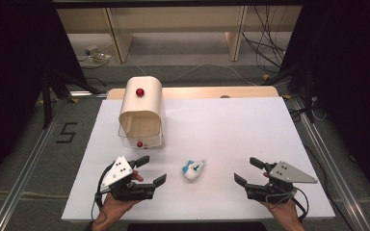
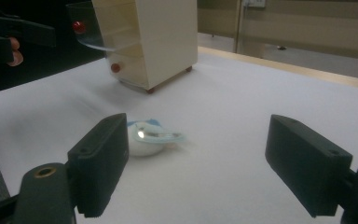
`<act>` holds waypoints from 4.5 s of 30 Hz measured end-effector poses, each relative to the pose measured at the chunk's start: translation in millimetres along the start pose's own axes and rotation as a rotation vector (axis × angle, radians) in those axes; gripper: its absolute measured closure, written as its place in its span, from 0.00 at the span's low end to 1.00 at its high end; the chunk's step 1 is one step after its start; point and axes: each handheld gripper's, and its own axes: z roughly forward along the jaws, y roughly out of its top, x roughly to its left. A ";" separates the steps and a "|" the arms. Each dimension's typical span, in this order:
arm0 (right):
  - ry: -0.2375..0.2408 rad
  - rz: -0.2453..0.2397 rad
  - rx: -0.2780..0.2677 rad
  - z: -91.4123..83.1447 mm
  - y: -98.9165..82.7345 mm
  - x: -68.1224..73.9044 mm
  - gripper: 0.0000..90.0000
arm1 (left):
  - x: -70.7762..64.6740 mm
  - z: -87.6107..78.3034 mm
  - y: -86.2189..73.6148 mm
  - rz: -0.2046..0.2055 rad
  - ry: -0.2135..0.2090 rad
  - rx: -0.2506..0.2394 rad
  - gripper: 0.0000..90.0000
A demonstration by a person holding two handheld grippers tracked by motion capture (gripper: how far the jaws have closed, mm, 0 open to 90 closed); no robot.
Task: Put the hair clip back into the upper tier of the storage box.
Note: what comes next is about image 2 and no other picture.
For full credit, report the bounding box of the white wall box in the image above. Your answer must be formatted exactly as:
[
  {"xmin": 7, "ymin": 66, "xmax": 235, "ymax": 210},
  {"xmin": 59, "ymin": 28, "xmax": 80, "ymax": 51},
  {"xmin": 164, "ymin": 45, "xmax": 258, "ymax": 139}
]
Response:
[{"xmin": 243, "ymin": 0, "xmax": 267, "ymax": 8}]

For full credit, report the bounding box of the metal door frame post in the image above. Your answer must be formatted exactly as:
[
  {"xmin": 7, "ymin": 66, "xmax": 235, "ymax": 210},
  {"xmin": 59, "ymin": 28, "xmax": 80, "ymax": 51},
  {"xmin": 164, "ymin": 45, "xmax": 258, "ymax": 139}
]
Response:
[{"xmin": 233, "ymin": 0, "xmax": 247, "ymax": 54}]

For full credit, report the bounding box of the wooden table edge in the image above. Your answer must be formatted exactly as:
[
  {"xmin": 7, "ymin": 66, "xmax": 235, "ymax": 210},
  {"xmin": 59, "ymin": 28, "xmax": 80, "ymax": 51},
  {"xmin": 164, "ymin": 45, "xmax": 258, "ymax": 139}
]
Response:
[{"xmin": 198, "ymin": 46, "xmax": 358, "ymax": 92}]

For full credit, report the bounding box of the clear drawer with red knob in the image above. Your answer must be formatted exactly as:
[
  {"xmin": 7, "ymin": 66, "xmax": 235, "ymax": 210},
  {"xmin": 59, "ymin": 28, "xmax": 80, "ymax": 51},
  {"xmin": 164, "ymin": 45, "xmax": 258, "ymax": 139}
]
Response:
[
  {"xmin": 65, "ymin": 0, "xmax": 144, "ymax": 52},
  {"xmin": 106, "ymin": 50, "xmax": 150, "ymax": 90}
]

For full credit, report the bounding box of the white table cover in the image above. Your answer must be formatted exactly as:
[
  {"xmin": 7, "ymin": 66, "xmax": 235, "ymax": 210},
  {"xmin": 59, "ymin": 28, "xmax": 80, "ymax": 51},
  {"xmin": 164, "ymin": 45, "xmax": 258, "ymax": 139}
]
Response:
[{"xmin": 0, "ymin": 50, "xmax": 358, "ymax": 224}]

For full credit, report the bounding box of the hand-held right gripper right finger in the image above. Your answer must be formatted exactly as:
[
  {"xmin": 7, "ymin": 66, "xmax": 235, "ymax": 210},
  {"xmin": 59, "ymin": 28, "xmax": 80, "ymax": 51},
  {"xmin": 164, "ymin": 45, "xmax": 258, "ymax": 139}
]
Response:
[{"xmin": 264, "ymin": 114, "xmax": 353, "ymax": 218}]

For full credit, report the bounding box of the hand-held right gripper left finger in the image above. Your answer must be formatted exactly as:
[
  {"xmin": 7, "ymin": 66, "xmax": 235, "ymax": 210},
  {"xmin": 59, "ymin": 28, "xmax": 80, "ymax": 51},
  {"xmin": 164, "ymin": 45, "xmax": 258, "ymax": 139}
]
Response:
[{"xmin": 67, "ymin": 112, "xmax": 130, "ymax": 218}]

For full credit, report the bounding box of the cream drawer cabinet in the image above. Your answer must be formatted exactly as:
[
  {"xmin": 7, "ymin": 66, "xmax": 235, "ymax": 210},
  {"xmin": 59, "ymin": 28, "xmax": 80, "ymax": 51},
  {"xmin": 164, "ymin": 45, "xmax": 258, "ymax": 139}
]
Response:
[{"xmin": 91, "ymin": 0, "xmax": 199, "ymax": 94}]

